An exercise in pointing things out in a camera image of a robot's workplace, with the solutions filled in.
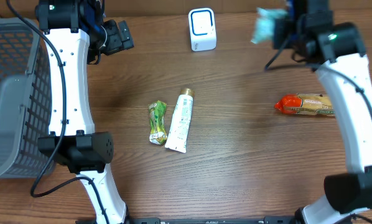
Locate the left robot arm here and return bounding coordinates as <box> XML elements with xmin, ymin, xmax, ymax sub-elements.
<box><xmin>35</xmin><ymin>1</ymin><xmax>134</xmax><ymax>223</ymax></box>

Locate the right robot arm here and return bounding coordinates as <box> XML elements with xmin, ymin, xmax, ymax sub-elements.
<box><xmin>273</xmin><ymin>1</ymin><xmax>372</xmax><ymax>223</ymax></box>

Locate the teal snack packet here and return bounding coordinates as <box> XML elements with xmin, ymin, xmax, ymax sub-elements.
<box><xmin>251</xmin><ymin>7</ymin><xmax>287</xmax><ymax>44</ymax></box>

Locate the white barcode scanner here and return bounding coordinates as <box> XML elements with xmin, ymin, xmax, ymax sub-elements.
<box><xmin>188</xmin><ymin>7</ymin><xmax>217</xmax><ymax>52</ymax></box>

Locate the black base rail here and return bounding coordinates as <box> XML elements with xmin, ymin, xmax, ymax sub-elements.
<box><xmin>125</xmin><ymin>216</ymin><xmax>295</xmax><ymax>224</ymax></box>

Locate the white tube gold cap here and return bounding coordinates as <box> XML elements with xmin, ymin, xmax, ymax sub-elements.
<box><xmin>165</xmin><ymin>88</ymin><xmax>194</xmax><ymax>153</ymax></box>

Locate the grey plastic shopping basket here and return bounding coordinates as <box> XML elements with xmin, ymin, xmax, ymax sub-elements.
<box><xmin>0</xmin><ymin>18</ymin><xmax>52</xmax><ymax>179</ymax></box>

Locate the green snack packet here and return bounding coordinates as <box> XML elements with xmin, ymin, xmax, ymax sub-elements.
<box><xmin>148</xmin><ymin>101</ymin><xmax>167</xmax><ymax>145</ymax></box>

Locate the orange spaghetti package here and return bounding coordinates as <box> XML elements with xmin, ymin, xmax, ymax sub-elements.
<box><xmin>274</xmin><ymin>93</ymin><xmax>334</xmax><ymax>116</ymax></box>

